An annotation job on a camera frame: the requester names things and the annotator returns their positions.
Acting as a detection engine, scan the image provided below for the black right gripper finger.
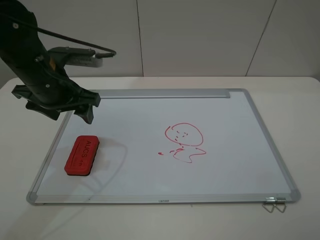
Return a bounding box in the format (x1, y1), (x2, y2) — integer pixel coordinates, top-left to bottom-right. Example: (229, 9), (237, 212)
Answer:
(76, 87), (101, 107)

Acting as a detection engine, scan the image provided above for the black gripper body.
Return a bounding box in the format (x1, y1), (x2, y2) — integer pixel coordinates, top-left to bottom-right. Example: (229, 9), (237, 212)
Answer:
(11, 74), (83, 122)

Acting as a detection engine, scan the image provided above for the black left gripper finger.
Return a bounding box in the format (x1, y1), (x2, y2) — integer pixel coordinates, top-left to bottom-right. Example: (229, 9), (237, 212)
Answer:
(74, 104), (94, 124)

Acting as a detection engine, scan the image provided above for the red whiteboard eraser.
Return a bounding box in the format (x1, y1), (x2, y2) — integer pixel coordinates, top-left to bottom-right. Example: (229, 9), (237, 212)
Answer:
(64, 135), (100, 177)

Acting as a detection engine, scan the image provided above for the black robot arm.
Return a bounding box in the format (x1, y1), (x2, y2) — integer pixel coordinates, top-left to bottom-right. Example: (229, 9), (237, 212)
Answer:
(0, 0), (101, 124)

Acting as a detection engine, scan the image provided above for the white aluminium-framed whiteboard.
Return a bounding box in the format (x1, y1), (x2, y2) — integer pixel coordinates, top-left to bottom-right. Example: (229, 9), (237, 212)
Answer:
(26, 88), (301, 205)

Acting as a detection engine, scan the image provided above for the left metal binder clip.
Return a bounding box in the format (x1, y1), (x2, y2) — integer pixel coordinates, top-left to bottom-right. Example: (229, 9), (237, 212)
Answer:
(262, 197), (276, 213)

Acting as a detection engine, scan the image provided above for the metal binder clip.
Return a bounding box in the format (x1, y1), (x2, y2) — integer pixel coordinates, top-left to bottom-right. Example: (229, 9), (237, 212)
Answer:
(273, 197), (287, 213)
(262, 197), (276, 213)

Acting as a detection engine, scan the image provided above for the right metal binder clip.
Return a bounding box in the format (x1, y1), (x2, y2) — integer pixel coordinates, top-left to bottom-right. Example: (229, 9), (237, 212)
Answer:
(273, 197), (287, 213)

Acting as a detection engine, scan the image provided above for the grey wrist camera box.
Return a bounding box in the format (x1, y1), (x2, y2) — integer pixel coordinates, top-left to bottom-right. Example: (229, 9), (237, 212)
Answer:
(48, 47), (103, 68)

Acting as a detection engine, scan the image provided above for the black camera cable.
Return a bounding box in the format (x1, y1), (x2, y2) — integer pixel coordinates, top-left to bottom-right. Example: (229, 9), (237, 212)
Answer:
(0, 13), (117, 59)

